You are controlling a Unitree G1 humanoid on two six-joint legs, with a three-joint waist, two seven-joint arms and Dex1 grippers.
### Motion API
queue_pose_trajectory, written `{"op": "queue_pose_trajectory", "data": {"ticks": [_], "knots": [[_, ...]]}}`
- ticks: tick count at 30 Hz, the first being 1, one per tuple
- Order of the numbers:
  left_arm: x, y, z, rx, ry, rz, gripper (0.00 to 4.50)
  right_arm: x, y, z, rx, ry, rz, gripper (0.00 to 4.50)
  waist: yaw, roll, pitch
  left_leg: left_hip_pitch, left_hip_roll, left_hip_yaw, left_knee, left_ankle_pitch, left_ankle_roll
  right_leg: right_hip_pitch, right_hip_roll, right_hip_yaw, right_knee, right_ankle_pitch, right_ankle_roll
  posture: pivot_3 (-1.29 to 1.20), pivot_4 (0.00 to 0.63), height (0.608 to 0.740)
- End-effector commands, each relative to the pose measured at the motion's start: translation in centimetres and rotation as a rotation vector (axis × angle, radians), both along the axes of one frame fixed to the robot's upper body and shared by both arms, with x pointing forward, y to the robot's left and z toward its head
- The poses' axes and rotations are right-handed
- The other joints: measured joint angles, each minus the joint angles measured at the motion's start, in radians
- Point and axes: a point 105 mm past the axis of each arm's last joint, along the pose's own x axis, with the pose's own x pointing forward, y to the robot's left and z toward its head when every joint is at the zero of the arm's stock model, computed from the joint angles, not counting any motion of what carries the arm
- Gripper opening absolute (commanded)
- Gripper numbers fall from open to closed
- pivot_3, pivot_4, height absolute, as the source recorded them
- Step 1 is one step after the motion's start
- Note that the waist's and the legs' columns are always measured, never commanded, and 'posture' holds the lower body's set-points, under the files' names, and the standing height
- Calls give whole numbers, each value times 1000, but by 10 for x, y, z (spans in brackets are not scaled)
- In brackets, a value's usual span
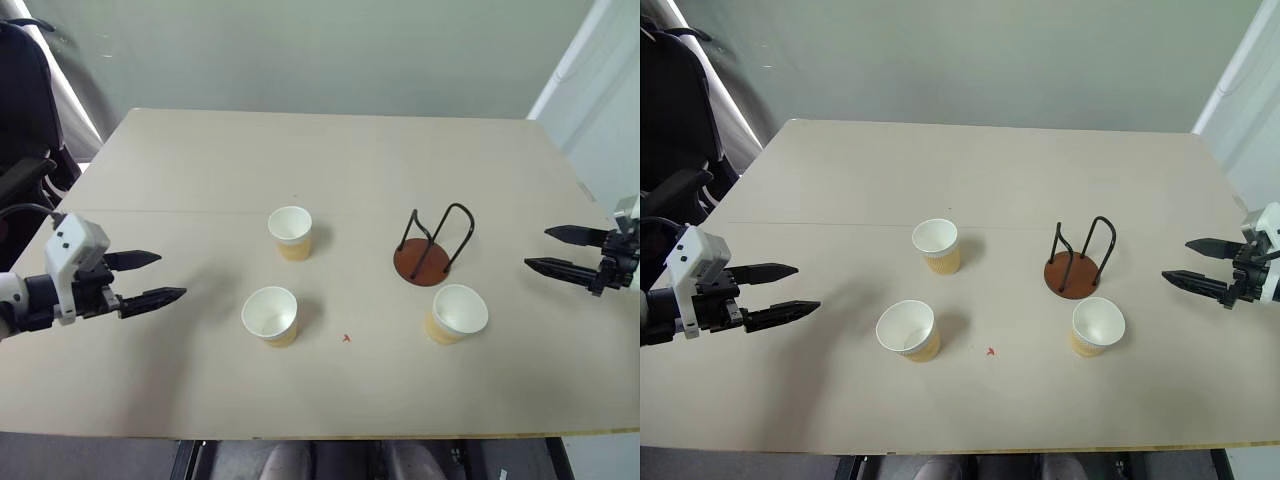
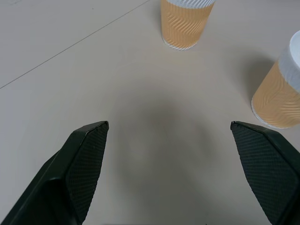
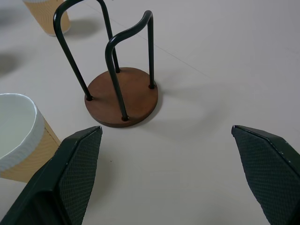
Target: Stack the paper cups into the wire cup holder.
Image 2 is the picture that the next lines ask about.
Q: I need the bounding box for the orange ribbed paper cup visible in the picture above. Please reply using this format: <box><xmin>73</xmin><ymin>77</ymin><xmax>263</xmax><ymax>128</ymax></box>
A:
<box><xmin>251</xmin><ymin>30</ymin><xmax>300</xmax><ymax>129</ymax></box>
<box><xmin>160</xmin><ymin>0</ymin><xmax>216</xmax><ymax>52</ymax></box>

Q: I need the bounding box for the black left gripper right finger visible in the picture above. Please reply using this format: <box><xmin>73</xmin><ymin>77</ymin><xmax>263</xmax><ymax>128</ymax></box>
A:
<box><xmin>230</xmin><ymin>120</ymin><xmax>300</xmax><ymax>225</ymax></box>

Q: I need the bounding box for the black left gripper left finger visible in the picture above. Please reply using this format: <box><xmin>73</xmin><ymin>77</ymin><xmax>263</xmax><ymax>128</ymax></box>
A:
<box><xmin>0</xmin><ymin>120</ymin><xmax>110</xmax><ymax>225</ymax></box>

